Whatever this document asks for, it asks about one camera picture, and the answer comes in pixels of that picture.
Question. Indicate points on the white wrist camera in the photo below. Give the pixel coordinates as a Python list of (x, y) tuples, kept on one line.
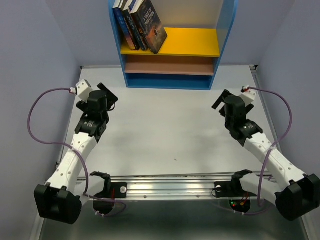
[(248, 95), (82, 90)]

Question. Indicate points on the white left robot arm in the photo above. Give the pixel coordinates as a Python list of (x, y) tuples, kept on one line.
[(70, 187)]

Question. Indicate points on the Kate DiCamillo dark book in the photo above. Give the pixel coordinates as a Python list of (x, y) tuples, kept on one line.
[(138, 33)]

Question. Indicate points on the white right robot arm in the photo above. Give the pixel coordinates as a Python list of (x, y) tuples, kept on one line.
[(293, 192)]

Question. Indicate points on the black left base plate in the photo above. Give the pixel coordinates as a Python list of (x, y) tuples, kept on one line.
[(115, 190)]

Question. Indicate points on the Jane Eyre blue book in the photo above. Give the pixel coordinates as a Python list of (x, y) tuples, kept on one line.
[(125, 27)]

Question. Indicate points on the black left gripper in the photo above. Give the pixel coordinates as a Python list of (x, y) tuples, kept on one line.
[(86, 111)]

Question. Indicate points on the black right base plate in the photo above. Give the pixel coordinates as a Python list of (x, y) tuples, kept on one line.
[(227, 189)]

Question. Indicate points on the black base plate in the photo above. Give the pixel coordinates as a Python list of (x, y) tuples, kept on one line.
[(227, 189), (115, 190)]

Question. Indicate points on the Animal Farm book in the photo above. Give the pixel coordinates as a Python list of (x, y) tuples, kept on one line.
[(136, 6)]

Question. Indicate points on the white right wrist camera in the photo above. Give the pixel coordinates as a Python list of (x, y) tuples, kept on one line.
[(248, 95)]

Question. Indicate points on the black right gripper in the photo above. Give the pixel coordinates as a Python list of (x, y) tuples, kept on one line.
[(225, 93)]

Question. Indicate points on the blue bookshelf with coloured shelves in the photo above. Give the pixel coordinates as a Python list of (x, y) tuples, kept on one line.
[(197, 35)]

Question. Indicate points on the dark purple cover book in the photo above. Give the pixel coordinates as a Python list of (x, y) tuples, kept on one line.
[(153, 30)]

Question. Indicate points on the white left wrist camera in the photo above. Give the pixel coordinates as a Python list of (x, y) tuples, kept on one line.
[(82, 90)]

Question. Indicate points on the aluminium rail frame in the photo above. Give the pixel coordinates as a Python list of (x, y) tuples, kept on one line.
[(165, 188)]

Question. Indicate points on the Three Days to See book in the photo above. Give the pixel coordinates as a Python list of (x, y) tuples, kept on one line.
[(125, 5)]

